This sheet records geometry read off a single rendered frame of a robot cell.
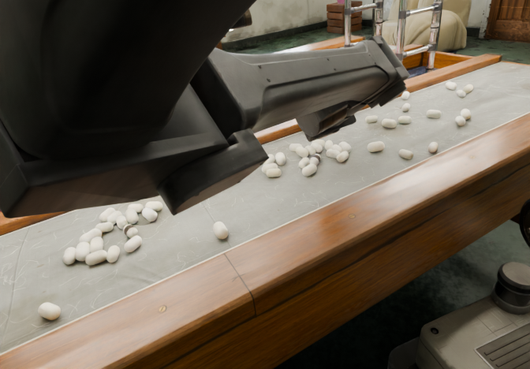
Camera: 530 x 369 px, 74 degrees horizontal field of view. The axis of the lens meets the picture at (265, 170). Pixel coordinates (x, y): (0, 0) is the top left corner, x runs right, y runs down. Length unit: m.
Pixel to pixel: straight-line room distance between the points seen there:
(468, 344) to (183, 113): 0.73
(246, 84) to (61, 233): 0.59
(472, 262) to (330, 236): 1.19
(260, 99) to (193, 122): 0.06
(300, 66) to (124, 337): 0.37
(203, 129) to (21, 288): 0.54
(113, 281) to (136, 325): 0.13
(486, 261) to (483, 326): 0.87
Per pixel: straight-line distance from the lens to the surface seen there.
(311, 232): 0.55
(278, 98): 0.25
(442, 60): 1.68
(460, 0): 4.94
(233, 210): 0.66
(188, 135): 0.18
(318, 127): 0.52
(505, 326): 0.88
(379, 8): 1.45
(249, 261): 0.52
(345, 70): 0.37
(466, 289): 1.58
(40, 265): 0.71
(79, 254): 0.66
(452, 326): 0.84
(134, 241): 0.63
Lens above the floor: 1.13
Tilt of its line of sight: 30 degrees down
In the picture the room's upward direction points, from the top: 7 degrees counter-clockwise
